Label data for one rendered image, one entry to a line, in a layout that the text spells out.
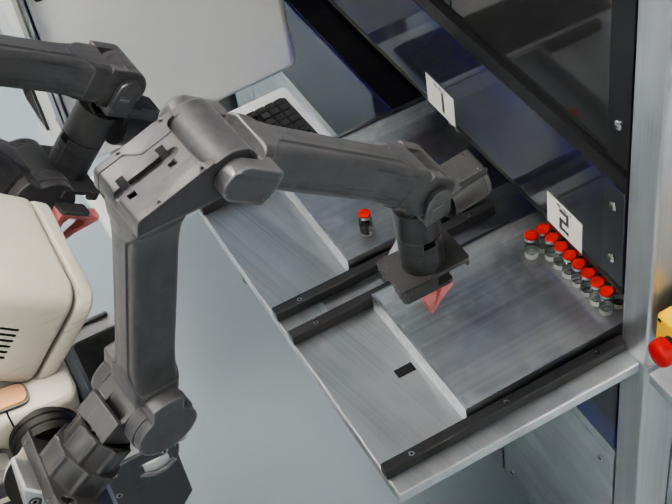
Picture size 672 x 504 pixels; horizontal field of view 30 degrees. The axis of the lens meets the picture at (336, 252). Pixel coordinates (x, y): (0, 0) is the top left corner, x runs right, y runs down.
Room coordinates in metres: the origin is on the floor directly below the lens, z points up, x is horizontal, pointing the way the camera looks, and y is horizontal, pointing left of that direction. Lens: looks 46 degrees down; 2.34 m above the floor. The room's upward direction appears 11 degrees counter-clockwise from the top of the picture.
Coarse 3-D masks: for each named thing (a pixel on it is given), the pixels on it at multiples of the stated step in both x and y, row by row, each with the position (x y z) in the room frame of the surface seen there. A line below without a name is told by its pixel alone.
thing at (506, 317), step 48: (480, 240) 1.33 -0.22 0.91; (384, 288) 1.27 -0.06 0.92; (480, 288) 1.26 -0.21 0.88; (528, 288) 1.24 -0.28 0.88; (576, 288) 1.23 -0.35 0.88; (432, 336) 1.19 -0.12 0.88; (480, 336) 1.17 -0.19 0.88; (528, 336) 1.15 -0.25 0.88; (576, 336) 1.14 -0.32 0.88; (480, 384) 1.08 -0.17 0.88
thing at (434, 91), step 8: (432, 80) 1.57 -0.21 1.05; (432, 88) 1.58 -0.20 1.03; (440, 88) 1.55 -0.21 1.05; (432, 96) 1.58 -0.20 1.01; (440, 96) 1.55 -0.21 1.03; (448, 96) 1.53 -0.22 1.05; (432, 104) 1.58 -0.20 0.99; (440, 104) 1.56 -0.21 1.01; (448, 104) 1.53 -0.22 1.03; (440, 112) 1.56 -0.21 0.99; (448, 112) 1.53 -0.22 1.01; (448, 120) 1.53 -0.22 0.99
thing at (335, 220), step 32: (384, 128) 1.66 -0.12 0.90; (416, 128) 1.66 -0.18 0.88; (448, 128) 1.64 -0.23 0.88; (480, 160) 1.54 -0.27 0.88; (288, 192) 1.54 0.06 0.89; (512, 192) 1.45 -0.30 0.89; (320, 224) 1.43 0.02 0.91; (352, 224) 1.45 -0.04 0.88; (384, 224) 1.44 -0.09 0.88; (352, 256) 1.35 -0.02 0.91
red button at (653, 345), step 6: (660, 336) 1.01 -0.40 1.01; (654, 342) 1.00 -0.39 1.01; (660, 342) 1.00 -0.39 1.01; (666, 342) 0.99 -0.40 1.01; (648, 348) 1.00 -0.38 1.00; (654, 348) 0.99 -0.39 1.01; (660, 348) 0.99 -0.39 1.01; (666, 348) 0.99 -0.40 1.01; (654, 354) 0.99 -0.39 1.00; (660, 354) 0.98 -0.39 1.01; (666, 354) 0.98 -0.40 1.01; (654, 360) 0.99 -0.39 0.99; (660, 360) 0.98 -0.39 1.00; (666, 360) 0.98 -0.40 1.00; (660, 366) 0.98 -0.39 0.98; (666, 366) 0.97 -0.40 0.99
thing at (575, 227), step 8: (552, 200) 1.26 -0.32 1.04; (552, 208) 1.26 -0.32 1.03; (560, 208) 1.24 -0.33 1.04; (552, 216) 1.26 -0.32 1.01; (560, 216) 1.24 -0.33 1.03; (568, 216) 1.23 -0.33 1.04; (552, 224) 1.26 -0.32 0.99; (576, 224) 1.21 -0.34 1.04; (560, 232) 1.24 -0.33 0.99; (568, 232) 1.23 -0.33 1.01; (576, 232) 1.21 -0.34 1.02; (568, 240) 1.23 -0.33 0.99; (576, 240) 1.21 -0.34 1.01; (576, 248) 1.21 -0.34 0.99
